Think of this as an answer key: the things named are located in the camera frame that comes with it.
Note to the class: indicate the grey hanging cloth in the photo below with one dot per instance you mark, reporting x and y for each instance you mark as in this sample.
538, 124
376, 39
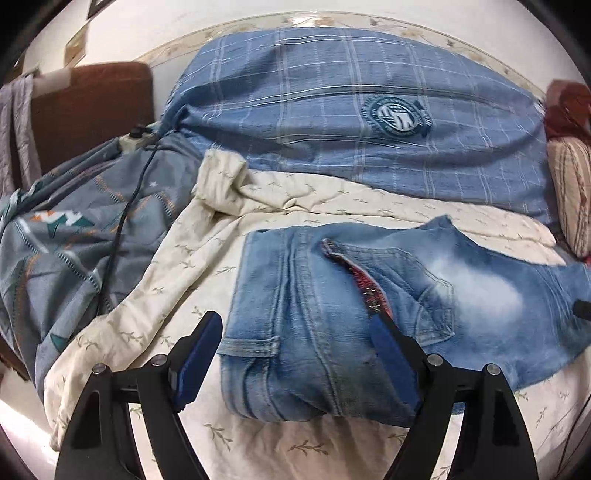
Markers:
21, 120

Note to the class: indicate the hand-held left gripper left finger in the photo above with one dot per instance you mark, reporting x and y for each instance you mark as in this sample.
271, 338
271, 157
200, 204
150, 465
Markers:
198, 357

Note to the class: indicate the white power strip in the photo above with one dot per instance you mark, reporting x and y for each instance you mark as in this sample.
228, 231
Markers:
138, 141

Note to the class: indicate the blue denim pants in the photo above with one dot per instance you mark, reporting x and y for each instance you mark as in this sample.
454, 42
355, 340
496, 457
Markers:
300, 300

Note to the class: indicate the red-brown patterned cloth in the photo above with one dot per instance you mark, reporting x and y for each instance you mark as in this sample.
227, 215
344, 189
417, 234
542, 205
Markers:
568, 110

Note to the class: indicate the cream leaf-print blanket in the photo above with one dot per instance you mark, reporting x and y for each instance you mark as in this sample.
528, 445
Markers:
184, 258

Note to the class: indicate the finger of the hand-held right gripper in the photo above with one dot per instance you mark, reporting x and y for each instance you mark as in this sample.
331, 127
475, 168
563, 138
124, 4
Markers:
582, 308

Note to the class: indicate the grey patterned duvet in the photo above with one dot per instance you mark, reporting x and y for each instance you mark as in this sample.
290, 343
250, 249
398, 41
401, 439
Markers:
60, 258

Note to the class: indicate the tan wall sticker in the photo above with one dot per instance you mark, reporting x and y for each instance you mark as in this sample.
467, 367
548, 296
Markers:
75, 46

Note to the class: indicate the brown headboard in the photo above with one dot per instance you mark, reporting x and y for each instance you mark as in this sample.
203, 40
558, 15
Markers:
92, 106

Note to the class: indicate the beige striped quilted pillow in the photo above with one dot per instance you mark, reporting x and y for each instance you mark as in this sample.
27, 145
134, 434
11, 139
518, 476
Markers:
575, 194

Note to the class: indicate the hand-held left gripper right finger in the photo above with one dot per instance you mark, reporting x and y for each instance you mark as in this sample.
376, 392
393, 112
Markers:
392, 353

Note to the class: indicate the floral border strip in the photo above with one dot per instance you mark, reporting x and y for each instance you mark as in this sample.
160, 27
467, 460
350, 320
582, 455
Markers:
323, 21

